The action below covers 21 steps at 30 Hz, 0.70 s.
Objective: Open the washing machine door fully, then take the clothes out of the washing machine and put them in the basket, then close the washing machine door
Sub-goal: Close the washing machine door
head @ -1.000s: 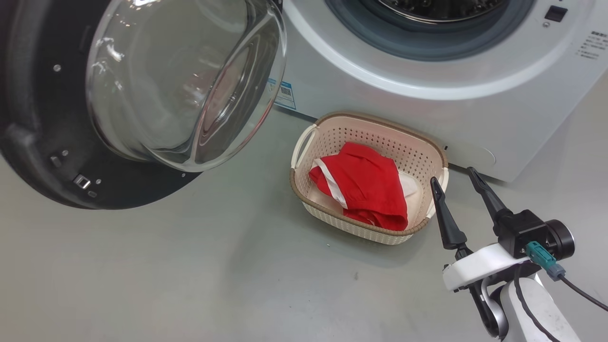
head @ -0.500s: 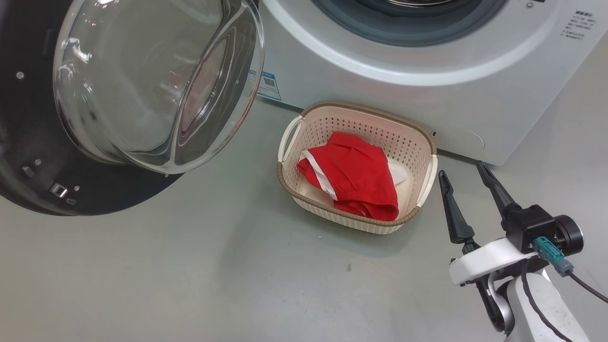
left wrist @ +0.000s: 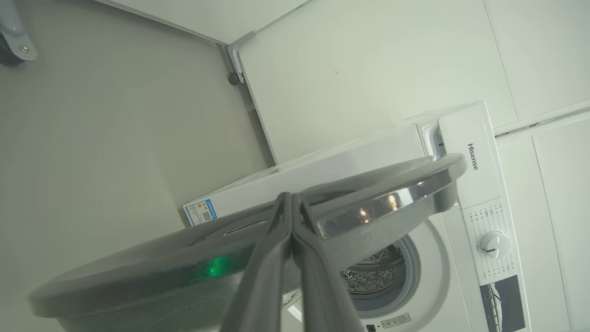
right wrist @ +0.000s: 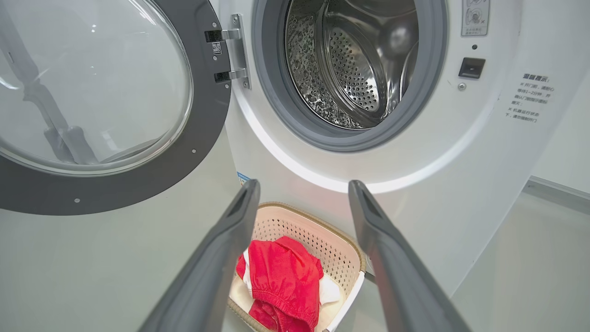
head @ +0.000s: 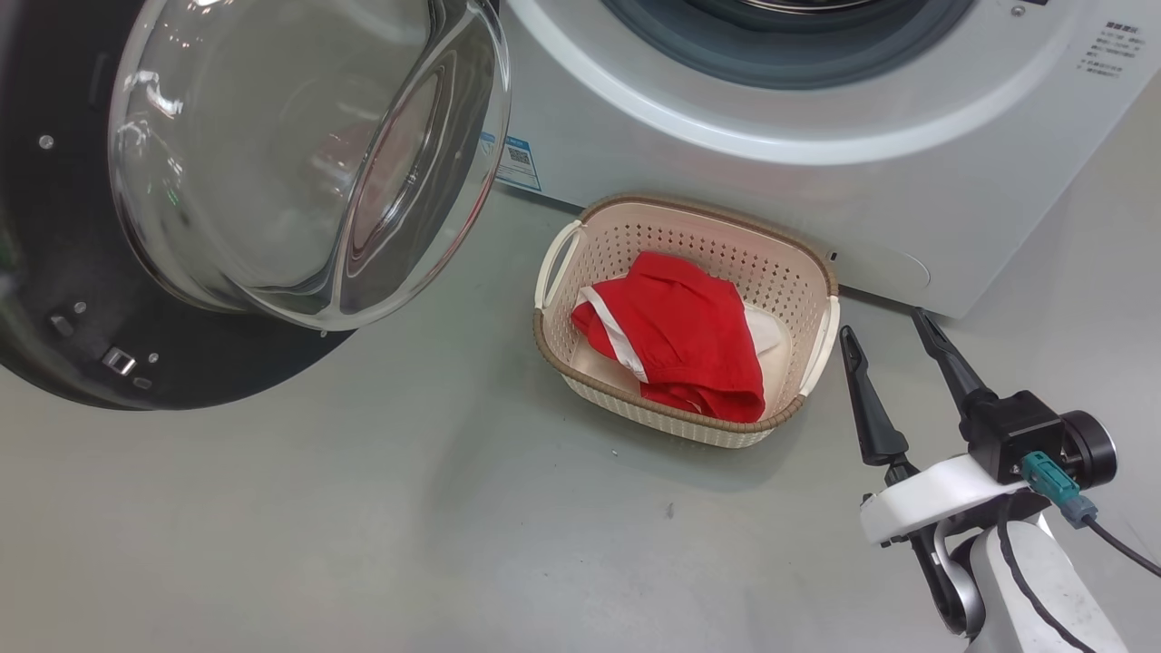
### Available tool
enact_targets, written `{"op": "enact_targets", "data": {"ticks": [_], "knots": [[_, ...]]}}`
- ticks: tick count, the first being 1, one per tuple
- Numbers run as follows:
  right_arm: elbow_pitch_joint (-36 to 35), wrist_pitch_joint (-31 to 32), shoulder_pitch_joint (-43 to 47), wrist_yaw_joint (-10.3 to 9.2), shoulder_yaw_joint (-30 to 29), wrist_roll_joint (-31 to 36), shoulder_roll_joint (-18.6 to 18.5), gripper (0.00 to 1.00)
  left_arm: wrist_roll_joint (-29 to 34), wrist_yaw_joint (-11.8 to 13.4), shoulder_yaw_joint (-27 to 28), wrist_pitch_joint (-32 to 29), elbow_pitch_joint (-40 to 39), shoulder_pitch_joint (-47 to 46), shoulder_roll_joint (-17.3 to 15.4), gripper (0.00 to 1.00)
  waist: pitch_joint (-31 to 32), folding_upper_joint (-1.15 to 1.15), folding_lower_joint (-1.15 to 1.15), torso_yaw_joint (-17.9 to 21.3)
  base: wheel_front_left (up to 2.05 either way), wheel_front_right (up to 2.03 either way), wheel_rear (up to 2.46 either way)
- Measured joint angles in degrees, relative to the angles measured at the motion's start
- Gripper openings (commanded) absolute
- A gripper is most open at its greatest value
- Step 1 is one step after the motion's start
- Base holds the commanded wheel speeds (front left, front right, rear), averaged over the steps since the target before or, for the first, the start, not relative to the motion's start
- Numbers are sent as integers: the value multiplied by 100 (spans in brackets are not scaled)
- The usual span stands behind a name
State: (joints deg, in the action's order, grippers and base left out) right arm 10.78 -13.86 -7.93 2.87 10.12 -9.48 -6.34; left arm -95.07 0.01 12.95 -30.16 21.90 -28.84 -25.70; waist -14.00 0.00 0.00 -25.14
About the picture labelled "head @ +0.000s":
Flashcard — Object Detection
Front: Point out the cream perforated laundry basket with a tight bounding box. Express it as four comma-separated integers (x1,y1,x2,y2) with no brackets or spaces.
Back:
532,193,840,450

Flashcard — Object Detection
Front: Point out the blue energy label sticker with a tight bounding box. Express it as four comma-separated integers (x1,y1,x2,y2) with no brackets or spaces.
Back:
479,134,542,193

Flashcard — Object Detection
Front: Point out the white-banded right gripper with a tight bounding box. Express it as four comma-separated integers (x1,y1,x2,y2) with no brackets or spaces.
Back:
839,307,1032,641

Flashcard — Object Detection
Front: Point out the black glass washing machine door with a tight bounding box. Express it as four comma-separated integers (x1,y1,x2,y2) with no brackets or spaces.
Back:
0,0,512,411

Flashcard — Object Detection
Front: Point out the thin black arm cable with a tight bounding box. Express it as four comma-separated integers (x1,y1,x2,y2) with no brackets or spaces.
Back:
996,497,1100,653

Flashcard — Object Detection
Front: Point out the red garment with white trim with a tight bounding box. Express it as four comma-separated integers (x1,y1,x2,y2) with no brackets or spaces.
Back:
570,251,788,424

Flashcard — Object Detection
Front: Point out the white front-load washing machine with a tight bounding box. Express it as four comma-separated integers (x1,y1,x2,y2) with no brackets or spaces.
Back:
481,0,1161,318

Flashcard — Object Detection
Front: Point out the black cable with teal connector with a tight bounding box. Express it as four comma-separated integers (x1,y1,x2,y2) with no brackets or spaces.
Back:
1020,451,1161,579

